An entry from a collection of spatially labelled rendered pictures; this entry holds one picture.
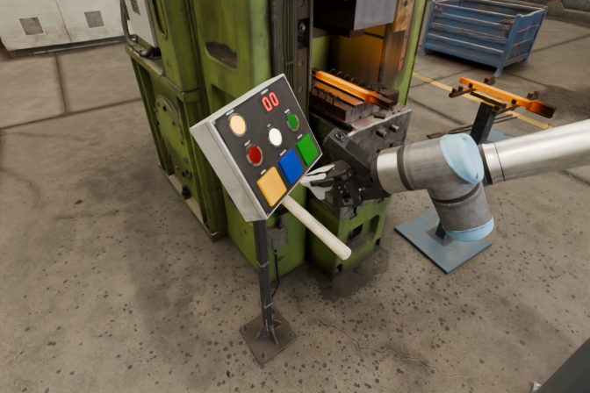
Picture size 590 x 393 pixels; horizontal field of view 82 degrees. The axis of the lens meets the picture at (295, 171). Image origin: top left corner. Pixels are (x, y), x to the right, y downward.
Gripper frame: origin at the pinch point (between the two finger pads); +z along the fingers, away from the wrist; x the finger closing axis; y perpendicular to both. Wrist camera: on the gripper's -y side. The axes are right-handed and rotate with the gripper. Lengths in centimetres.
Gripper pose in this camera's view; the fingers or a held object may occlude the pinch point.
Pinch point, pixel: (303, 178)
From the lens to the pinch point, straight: 81.1
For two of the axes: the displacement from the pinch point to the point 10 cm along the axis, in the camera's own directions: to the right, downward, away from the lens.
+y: 4.4, 8.4, 3.2
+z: -7.6, 1.6, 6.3
